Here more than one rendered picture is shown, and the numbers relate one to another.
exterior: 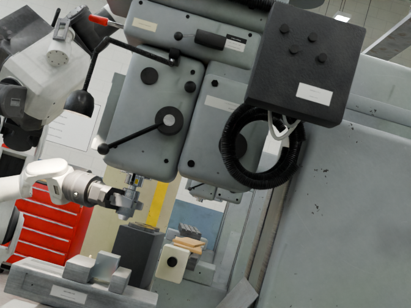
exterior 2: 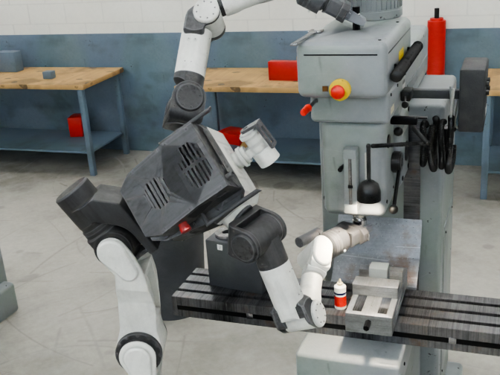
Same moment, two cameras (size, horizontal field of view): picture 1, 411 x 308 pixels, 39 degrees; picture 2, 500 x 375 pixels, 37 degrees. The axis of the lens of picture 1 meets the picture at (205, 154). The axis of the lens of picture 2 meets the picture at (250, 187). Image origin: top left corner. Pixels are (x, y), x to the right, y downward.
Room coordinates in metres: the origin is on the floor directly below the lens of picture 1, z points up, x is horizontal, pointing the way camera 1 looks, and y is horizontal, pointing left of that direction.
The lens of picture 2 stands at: (1.01, 2.37, 2.25)
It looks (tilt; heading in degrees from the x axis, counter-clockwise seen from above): 21 degrees down; 292
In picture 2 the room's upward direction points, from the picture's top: 4 degrees counter-clockwise
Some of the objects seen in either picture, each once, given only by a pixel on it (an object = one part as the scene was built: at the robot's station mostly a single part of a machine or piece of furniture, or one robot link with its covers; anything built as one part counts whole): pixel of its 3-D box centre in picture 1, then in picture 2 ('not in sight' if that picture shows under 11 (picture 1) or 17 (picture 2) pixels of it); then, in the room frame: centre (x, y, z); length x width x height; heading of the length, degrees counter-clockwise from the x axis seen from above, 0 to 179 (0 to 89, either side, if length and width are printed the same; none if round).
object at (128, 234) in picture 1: (136, 253); (241, 258); (1.96, 0.13, 1.06); 0.22 x 0.12 x 0.20; 174
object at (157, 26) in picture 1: (191, 45); (360, 94); (1.51, 0.12, 1.68); 0.34 x 0.24 x 0.10; 91
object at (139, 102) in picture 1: (155, 116); (359, 160); (1.51, 0.15, 1.47); 0.21 x 0.19 x 0.32; 1
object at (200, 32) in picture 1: (199, 39); (404, 97); (1.37, 0.09, 1.66); 0.12 x 0.04 x 0.04; 91
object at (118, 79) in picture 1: (111, 113); (351, 180); (1.51, 0.27, 1.45); 0.04 x 0.04 x 0.21; 1
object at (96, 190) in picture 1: (99, 194); (342, 238); (1.55, 0.24, 1.23); 0.13 x 0.12 x 0.10; 156
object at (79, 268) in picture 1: (81, 268); (376, 286); (1.44, 0.21, 1.05); 0.15 x 0.06 x 0.04; 1
